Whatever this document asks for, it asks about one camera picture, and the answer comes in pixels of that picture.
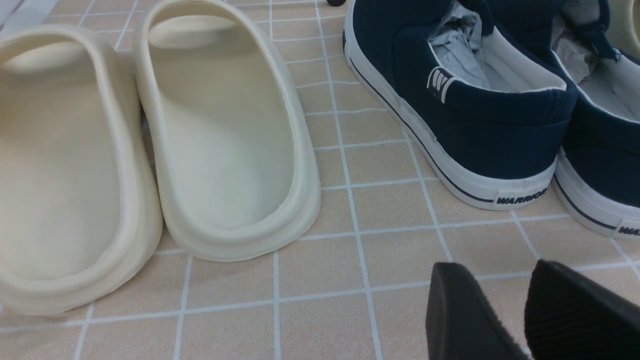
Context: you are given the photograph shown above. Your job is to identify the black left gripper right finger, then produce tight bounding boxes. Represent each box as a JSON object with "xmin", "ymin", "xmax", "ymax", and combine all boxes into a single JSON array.
[{"xmin": 525, "ymin": 259, "xmax": 640, "ymax": 360}]

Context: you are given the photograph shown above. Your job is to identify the navy canvas slip-on left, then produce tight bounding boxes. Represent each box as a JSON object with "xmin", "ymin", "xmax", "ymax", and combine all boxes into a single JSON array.
[{"xmin": 342, "ymin": 0, "xmax": 578, "ymax": 211}]

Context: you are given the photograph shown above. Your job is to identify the cream foam slide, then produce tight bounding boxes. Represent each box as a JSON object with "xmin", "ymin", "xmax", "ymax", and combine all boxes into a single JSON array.
[
  {"xmin": 0, "ymin": 23, "xmax": 163, "ymax": 316},
  {"xmin": 134, "ymin": 0, "xmax": 322, "ymax": 262}
]

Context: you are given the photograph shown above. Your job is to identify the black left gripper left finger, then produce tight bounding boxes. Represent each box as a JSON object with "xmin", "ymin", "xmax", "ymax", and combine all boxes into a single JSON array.
[{"xmin": 425, "ymin": 262, "xmax": 529, "ymax": 360}]

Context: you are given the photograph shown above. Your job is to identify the cream foam slide left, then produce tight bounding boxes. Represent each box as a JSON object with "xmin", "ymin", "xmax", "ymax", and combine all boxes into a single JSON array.
[{"xmin": 0, "ymin": 23, "xmax": 163, "ymax": 316}]

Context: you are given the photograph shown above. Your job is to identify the navy canvas slip-on right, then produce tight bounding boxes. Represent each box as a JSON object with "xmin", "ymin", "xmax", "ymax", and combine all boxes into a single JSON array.
[{"xmin": 488, "ymin": 0, "xmax": 640, "ymax": 240}]

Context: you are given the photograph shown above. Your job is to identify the cream foam slide right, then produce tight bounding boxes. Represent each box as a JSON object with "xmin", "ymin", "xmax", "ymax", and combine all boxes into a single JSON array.
[{"xmin": 134, "ymin": 0, "xmax": 322, "ymax": 262}]

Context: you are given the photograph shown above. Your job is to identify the green foam slide left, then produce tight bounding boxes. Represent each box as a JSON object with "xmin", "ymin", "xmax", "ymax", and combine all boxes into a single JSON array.
[{"xmin": 606, "ymin": 0, "xmax": 640, "ymax": 60}]

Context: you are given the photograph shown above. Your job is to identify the navy canvas slip-on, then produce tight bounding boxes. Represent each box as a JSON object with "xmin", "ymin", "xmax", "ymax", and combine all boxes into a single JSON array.
[
  {"xmin": 488, "ymin": 0, "xmax": 640, "ymax": 240},
  {"xmin": 342, "ymin": 0, "xmax": 578, "ymax": 211}
]

